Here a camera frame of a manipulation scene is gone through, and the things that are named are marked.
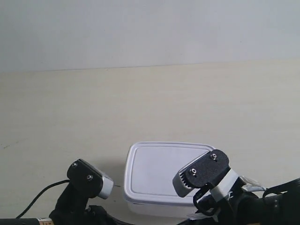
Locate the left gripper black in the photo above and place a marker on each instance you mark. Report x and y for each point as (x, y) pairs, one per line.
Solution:
(70, 209)

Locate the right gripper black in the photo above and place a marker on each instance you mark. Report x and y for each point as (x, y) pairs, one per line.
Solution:
(211, 211)

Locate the white lidded plastic container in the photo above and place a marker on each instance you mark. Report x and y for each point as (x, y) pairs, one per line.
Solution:
(148, 178)

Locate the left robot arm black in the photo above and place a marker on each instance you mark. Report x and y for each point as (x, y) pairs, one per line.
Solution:
(31, 221)

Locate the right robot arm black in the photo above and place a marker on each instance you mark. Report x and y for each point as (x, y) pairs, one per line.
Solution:
(279, 205)

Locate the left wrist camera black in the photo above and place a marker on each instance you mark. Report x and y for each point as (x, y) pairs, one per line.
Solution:
(89, 181)

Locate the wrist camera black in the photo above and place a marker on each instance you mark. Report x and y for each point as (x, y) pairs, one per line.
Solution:
(202, 173)
(89, 181)

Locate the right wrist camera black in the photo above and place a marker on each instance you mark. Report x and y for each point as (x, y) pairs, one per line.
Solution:
(202, 173)

